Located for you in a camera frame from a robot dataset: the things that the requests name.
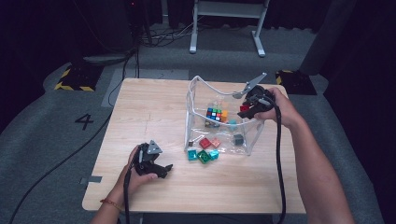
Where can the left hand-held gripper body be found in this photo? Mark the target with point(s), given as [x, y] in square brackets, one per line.
[146, 161]

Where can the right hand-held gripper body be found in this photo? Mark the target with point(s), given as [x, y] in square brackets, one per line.
[264, 99]

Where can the red toy brick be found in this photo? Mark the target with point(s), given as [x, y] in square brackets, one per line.
[205, 143]
[244, 108]

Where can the light blue toy brick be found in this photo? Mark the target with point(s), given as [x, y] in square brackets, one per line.
[232, 125]

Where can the orange toy brick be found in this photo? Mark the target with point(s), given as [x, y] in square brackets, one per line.
[224, 116]

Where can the dark blue-green toy brick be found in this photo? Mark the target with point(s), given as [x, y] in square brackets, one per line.
[238, 139]

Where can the teal toy brick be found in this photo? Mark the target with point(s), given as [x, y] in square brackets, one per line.
[192, 155]

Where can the multicoloured puzzle cube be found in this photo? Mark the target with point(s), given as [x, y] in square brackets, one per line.
[214, 114]

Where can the green toy brick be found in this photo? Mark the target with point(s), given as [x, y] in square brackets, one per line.
[204, 156]

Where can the salmon toy brick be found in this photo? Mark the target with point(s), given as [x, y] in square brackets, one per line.
[215, 142]

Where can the cyan toy brick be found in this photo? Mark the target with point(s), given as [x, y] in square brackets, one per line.
[214, 154]

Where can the clear plastic bag white trim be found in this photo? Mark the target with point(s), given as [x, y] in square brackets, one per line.
[199, 99]

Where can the person's left hand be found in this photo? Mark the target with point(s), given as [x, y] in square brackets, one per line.
[137, 182]

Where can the person's right hand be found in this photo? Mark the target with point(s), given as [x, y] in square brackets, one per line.
[288, 112]

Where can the black yellow striped base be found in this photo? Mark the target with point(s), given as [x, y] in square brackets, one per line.
[295, 82]
[77, 77]

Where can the grey tape piece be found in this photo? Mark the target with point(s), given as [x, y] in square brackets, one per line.
[93, 179]

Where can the grey column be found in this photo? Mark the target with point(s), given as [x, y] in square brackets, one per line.
[327, 37]

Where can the white metal stand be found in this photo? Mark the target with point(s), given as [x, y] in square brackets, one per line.
[193, 31]

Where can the grey round stand base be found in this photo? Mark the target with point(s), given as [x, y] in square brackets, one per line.
[102, 59]

